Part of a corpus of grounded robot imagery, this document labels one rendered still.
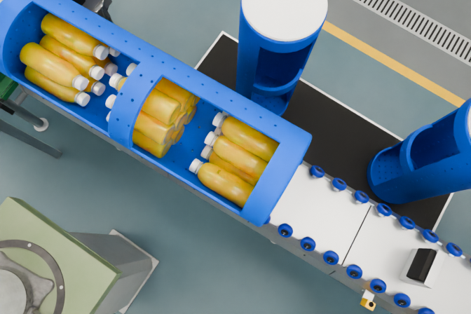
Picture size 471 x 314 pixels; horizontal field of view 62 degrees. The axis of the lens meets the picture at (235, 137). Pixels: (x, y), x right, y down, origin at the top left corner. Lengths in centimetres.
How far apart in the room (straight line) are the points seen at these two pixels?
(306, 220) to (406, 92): 146
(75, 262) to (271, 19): 90
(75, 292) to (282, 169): 61
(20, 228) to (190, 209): 113
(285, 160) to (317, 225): 36
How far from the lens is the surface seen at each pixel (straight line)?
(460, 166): 145
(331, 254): 119
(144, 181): 221
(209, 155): 116
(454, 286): 139
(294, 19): 131
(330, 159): 210
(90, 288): 114
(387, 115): 243
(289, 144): 95
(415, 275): 119
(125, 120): 102
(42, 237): 118
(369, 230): 129
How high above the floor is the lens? 214
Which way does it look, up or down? 75 degrees down
